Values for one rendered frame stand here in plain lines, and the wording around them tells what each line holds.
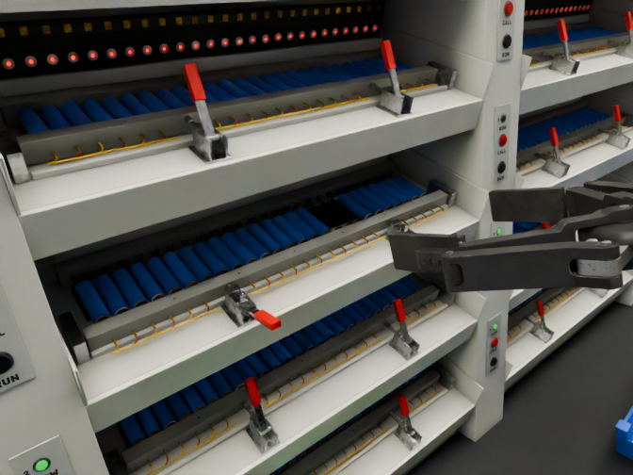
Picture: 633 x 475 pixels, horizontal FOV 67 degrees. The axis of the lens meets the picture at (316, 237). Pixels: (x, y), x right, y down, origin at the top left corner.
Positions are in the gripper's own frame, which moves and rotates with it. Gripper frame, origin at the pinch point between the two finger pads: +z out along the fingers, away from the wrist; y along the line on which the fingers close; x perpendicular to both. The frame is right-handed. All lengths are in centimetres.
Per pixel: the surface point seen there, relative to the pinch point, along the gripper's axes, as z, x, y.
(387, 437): 33, -43, 12
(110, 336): 24.7, -4.5, -25.7
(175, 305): 24.4, -3.9, -18.6
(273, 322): 14.7, -6.7, -12.4
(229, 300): 22.5, -5.1, -13.2
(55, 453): 21.1, -11.6, -33.7
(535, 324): 31, -41, 57
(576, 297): 32, -43, 78
